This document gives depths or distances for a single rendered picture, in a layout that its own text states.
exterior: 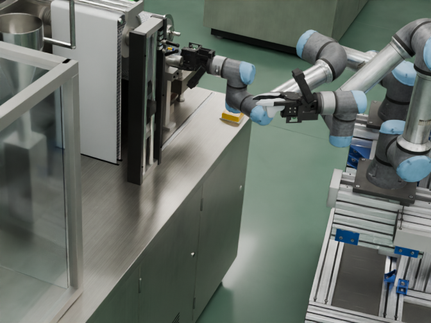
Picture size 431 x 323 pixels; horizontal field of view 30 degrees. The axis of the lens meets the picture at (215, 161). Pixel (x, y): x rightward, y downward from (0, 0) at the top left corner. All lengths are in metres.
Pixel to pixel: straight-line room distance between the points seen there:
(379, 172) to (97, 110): 1.03
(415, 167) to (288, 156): 1.92
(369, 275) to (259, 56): 2.61
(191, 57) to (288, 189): 1.59
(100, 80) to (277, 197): 1.83
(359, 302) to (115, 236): 1.28
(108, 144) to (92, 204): 0.27
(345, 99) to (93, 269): 0.95
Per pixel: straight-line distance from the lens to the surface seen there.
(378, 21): 6.65
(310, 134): 4.86
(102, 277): 2.32
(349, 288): 3.44
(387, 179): 2.95
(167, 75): 2.88
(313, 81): 2.94
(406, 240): 2.95
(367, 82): 2.73
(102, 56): 2.61
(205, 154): 2.86
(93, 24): 2.59
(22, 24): 2.34
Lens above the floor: 2.42
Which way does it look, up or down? 33 degrees down
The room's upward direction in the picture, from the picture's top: 5 degrees clockwise
